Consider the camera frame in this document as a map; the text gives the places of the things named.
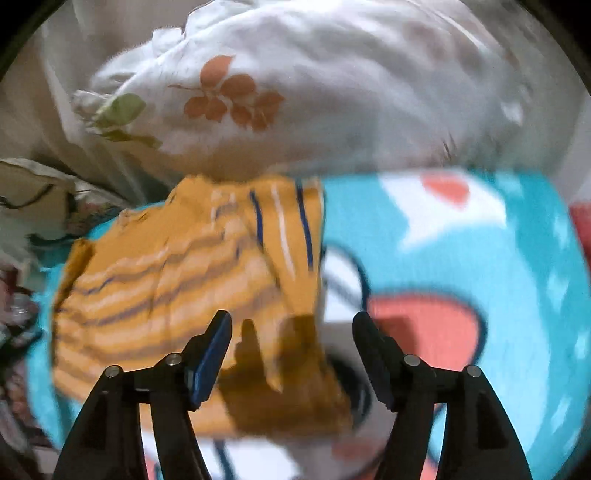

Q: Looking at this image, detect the mustard striped knit sweater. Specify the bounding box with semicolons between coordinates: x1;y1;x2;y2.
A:
52;176;353;438

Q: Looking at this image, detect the turquoise star cartoon blanket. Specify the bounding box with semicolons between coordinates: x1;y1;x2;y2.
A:
27;170;590;479

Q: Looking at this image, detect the cream crane embroidered cushion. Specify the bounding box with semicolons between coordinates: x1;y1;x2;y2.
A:
0;158;129;251

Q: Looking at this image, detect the red plastic bag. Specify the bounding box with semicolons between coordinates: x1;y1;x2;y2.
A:
569;201;591;267

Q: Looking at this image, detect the white floral pillow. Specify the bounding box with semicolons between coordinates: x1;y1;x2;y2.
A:
73;1;533;181

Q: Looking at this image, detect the beige curtain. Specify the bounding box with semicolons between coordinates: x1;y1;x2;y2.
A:
1;1;196;204

